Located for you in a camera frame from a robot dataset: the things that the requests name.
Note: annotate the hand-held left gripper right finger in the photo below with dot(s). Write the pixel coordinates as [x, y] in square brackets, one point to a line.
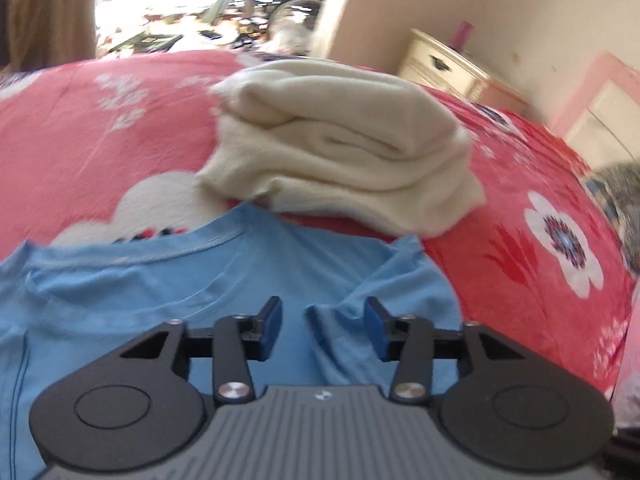
[377, 332]

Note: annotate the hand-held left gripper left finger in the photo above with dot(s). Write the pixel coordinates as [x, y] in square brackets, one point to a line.
[270, 330]

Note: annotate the blue T-shirt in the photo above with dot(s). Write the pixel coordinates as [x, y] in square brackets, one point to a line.
[125, 290]

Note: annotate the cream sweater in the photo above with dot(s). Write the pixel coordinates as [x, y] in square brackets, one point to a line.
[340, 145]

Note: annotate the pink quilt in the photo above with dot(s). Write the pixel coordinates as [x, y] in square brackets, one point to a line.
[627, 360]

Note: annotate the grey pillow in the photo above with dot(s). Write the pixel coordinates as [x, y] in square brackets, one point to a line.
[617, 210]

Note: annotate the cream nightstand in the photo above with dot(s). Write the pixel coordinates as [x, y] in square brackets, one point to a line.
[450, 67]

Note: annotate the red floral blanket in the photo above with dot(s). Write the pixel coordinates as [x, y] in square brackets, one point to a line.
[75, 135]

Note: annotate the clear and red plastic bag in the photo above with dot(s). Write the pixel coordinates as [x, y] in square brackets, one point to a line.
[292, 41]

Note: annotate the pink box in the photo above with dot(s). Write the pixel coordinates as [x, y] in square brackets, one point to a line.
[461, 34]

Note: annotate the black wheelchair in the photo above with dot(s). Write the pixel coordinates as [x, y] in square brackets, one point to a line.
[295, 12]

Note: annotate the pink headboard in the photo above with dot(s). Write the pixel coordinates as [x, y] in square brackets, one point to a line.
[605, 105]

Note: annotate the beige curtain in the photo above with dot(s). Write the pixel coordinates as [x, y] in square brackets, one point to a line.
[45, 10]

